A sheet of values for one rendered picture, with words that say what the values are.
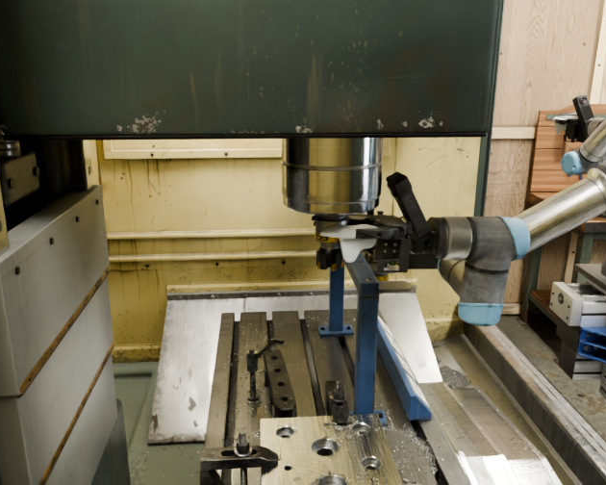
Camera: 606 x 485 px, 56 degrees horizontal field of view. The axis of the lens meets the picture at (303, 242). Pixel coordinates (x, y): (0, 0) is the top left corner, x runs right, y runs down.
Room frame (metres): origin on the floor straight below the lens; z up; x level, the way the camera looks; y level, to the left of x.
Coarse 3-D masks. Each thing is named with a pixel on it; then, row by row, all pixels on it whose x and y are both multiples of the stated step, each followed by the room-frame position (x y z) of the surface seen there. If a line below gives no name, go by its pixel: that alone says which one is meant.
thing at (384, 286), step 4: (380, 284) 1.08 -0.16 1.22; (384, 284) 1.08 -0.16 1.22; (388, 284) 1.08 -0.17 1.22; (392, 284) 1.08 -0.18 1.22; (396, 284) 1.08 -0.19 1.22; (400, 284) 1.08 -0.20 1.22; (404, 284) 1.08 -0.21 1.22; (408, 284) 1.08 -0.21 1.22; (380, 288) 1.06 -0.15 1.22; (384, 288) 1.06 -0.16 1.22; (388, 288) 1.06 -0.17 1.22; (392, 288) 1.06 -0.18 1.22; (396, 288) 1.06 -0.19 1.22; (400, 288) 1.06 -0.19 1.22; (404, 288) 1.06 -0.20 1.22; (408, 288) 1.06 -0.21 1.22; (412, 288) 1.07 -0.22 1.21; (380, 292) 1.05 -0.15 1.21; (384, 292) 1.05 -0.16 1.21; (388, 292) 1.05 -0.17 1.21; (392, 292) 1.05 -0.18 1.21; (396, 292) 1.05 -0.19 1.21; (400, 292) 1.05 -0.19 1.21; (404, 292) 1.05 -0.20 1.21; (408, 292) 1.06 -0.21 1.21
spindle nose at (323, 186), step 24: (288, 144) 0.86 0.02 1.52; (312, 144) 0.83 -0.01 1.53; (336, 144) 0.82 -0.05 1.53; (360, 144) 0.83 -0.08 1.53; (288, 168) 0.86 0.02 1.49; (312, 168) 0.83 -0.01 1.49; (336, 168) 0.83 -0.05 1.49; (360, 168) 0.84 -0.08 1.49; (288, 192) 0.86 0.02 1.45; (312, 192) 0.83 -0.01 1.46; (336, 192) 0.82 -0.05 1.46; (360, 192) 0.83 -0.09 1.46
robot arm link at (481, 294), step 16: (464, 272) 0.95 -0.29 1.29; (480, 272) 0.92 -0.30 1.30; (496, 272) 0.91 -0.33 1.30; (464, 288) 0.94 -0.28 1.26; (480, 288) 0.92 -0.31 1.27; (496, 288) 0.91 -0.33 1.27; (464, 304) 0.93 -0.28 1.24; (480, 304) 0.91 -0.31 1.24; (496, 304) 0.91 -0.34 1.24; (464, 320) 0.94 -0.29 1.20; (480, 320) 0.91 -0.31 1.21; (496, 320) 0.92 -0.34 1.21
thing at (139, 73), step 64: (0, 0) 0.75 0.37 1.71; (64, 0) 0.75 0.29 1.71; (128, 0) 0.76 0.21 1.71; (192, 0) 0.76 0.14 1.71; (256, 0) 0.77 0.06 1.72; (320, 0) 0.78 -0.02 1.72; (384, 0) 0.78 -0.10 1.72; (448, 0) 0.79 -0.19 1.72; (0, 64) 0.74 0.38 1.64; (64, 64) 0.75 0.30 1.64; (128, 64) 0.76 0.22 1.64; (192, 64) 0.76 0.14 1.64; (256, 64) 0.77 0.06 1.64; (320, 64) 0.78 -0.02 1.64; (384, 64) 0.78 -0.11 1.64; (448, 64) 0.79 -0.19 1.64; (64, 128) 0.75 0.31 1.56; (128, 128) 0.76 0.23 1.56; (192, 128) 0.76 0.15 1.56; (256, 128) 0.77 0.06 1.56; (320, 128) 0.78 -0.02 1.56; (384, 128) 0.79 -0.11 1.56; (448, 128) 0.79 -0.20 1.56
